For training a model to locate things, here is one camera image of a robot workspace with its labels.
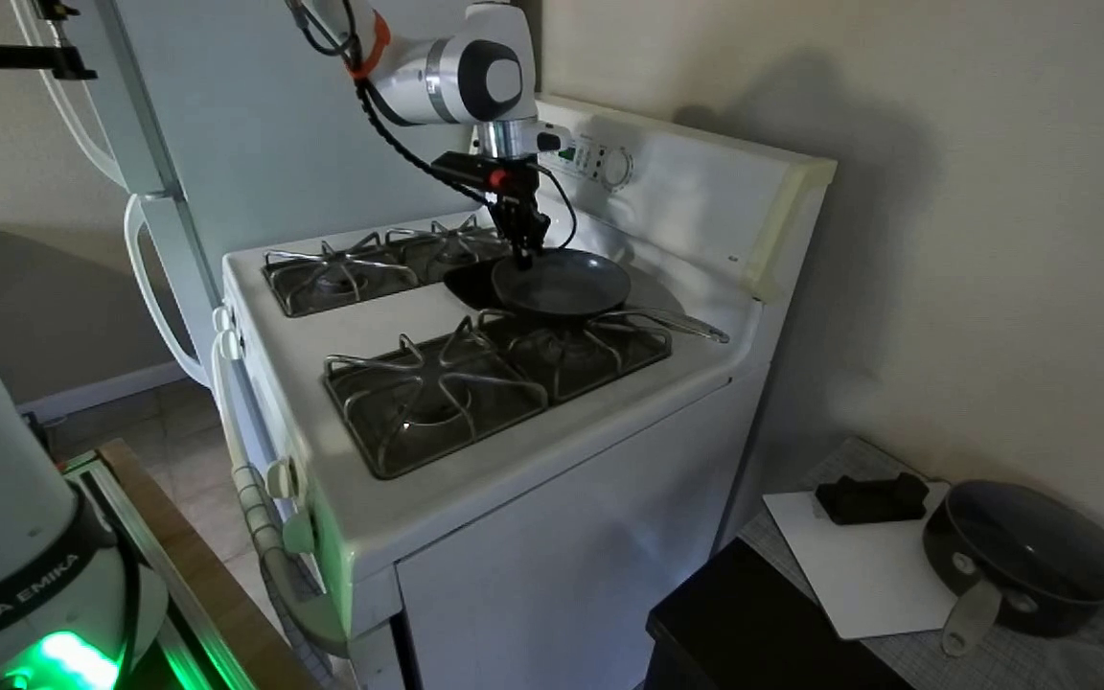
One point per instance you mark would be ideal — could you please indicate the black bin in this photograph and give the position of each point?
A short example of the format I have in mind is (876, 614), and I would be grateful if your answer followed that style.
(746, 626)

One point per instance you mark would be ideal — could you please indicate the left black burner grate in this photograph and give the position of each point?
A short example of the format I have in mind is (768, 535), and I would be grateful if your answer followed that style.
(493, 374)

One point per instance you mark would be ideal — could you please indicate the dark grey saucepan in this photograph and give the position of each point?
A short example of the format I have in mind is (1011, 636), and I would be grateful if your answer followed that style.
(1013, 558)

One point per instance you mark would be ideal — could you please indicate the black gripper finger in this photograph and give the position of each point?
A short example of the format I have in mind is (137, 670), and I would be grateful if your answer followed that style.
(521, 254)

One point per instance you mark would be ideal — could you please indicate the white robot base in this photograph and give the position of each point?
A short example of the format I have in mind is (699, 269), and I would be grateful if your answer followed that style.
(75, 600)

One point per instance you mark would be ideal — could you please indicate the white refrigerator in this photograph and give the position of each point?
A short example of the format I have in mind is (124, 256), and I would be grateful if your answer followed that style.
(226, 131)

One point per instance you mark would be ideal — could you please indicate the black burner grate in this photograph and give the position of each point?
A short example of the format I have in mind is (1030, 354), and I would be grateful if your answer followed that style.
(383, 260)
(493, 374)

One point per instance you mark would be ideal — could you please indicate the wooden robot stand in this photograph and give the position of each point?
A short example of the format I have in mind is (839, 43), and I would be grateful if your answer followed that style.
(211, 621)

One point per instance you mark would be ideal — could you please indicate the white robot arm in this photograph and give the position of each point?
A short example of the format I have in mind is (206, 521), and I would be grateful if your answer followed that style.
(480, 75)

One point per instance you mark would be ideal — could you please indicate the dark grey frying pan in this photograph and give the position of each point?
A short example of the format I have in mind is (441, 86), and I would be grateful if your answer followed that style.
(562, 286)

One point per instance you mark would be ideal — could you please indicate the white gas stove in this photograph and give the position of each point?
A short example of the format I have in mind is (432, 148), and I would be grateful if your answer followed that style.
(494, 499)

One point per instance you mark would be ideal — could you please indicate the black pot holder mat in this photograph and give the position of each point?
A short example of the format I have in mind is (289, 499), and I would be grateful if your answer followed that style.
(474, 286)

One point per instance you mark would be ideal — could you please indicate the small black box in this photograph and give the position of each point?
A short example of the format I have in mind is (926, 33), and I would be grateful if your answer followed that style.
(870, 499)

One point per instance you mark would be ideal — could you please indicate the white cutting board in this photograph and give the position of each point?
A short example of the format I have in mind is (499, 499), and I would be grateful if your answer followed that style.
(870, 580)

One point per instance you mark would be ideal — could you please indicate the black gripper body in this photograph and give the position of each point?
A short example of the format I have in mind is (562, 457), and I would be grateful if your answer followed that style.
(513, 199)

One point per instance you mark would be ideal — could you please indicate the right black burner grate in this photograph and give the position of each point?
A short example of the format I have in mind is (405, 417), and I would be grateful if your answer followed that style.
(383, 260)

